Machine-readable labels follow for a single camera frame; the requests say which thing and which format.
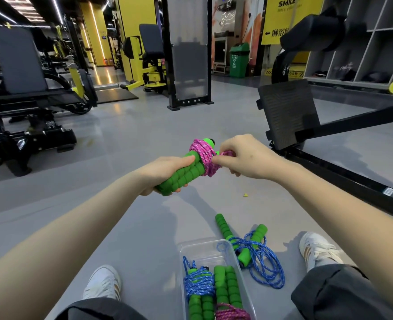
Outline person's right hand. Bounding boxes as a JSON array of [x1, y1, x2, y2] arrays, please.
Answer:
[[211, 134, 285, 180]]

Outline person's left hand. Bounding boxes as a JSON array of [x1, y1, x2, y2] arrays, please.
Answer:
[[139, 155, 196, 197]]

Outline pink jump rope green handles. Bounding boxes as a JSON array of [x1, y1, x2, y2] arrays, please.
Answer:
[[154, 138, 236, 196], [213, 265, 251, 320]]

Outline person's left forearm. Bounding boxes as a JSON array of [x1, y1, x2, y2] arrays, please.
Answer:
[[0, 168, 157, 320]]

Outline person's right forearm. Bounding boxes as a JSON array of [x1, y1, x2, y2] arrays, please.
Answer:
[[267, 159, 393, 320]]

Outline black machine with foot plate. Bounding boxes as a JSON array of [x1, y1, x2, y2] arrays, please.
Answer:
[[256, 6, 393, 224]]

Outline black floor mat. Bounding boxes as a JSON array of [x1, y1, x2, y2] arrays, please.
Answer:
[[94, 88, 139, 104]]

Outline clear plastic box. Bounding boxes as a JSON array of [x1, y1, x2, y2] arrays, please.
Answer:
[[179, 239, 258, 320]]

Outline green trash bin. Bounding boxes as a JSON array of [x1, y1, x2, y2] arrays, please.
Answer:
[[229, 42, 251, 79]]

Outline yellow and black gym machine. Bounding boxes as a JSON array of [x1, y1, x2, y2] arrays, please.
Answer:
[[120, 23, 168, 94]]

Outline metal cabinet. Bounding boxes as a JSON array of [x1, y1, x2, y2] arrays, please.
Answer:
[[213, 31, 238, 76]]

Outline black framed grey panel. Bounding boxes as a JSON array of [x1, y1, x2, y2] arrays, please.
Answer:
[[161, 0, 215, 112]]

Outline person's right white shoe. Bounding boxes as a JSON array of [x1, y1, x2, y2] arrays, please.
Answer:
[[299, 231, 344, 273]]

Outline person's white shoe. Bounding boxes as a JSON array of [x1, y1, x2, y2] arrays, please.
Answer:
[[299, 231, 344, 273], [82, 265, 122, 301]]

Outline person's left white shoe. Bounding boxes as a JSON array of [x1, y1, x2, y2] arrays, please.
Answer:
[[82, 265, 122, 301]]

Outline dark bag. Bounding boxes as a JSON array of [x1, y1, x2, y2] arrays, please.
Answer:
[[336, 62, 358, 82]]

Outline yellow pillar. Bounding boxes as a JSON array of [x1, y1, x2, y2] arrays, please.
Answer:
[[116, 0, 158, 83]]

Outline person's left dark trouser leg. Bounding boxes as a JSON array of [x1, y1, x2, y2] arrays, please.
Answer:
[[54, 297, 148, 320]]

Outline person's dark trouser leg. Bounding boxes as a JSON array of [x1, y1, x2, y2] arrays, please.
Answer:
[[290, 264, 393, 320], [54, 297, 148, 320]]

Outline black gym bench machine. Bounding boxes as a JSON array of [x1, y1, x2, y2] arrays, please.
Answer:
[[0, 25, 98, 177]]

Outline dark folded item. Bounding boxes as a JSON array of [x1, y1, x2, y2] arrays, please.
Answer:
[[361, 72, 392, 84]]

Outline person's right dark trouser leg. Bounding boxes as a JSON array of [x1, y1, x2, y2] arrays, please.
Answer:
[[290, 264, 393, 320]]

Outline grey cubby shelf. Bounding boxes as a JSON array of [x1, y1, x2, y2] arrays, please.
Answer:
[[304, 0, 393, 91]]

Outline loose blue jump rope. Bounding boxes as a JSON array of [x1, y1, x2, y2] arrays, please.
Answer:
[[215, 213, 286, 290]]

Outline wound blue jump rope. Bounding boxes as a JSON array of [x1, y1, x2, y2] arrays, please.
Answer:
[[182, 256, 216, 320]]

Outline yellow wall sign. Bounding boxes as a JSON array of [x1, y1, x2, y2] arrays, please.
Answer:
[[261, 0, 326, 46]]

